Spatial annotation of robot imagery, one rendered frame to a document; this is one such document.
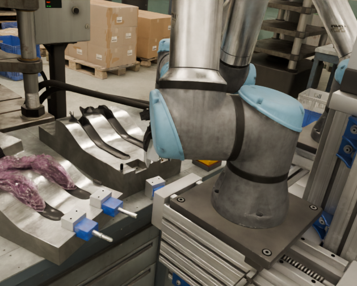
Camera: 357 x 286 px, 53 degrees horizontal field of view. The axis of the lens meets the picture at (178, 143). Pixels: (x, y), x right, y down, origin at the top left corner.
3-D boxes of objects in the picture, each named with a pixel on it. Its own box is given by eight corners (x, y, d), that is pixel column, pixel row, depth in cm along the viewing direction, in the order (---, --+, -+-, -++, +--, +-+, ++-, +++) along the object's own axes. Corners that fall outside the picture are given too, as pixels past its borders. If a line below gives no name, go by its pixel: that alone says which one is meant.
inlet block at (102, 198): (141, 219, 96) (142, 203, 93) (130, 230, 92) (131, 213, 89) (100, 203, 100) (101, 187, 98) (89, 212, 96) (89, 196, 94)
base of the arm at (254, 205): (299, 206, 72) (313, 164, 67) (262, 240, 61) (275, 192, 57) (237, 175, 80) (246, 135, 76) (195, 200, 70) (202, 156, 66)
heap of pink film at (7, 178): (82, 184, 102) (82, 160, 99) (34, 217, 88) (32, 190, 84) (15, 158, 111) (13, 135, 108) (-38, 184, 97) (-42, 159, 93)
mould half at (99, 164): (180, 172, 126) (184, 138, 120) (122, 199, 108) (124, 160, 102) (95, 125, 155) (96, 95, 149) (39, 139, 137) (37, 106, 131)
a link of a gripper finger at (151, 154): (148, 174, 99) (160, 144, 96) (137, 164, 102) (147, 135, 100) (157, 175, 101) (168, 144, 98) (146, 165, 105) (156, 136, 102)
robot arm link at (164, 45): (159, 42, 84) (156, 36, 92) (156, 87, 89) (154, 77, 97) (192, 45, 86) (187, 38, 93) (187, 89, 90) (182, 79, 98)
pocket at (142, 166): (147, 174, 112) (147, 164, 111) (134, 180, 108) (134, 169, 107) (137, 168, 115) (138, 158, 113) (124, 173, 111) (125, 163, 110)
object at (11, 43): (42, 60, 461) (41, 42, 452) (14, 65, 429) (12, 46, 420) (12, 51, 488) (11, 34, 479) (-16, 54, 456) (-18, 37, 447)
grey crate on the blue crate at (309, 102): (359, 114, 398) (364, 102, 391) (349, 123, 368) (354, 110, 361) (306, 99, 430) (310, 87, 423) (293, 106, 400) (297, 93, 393)
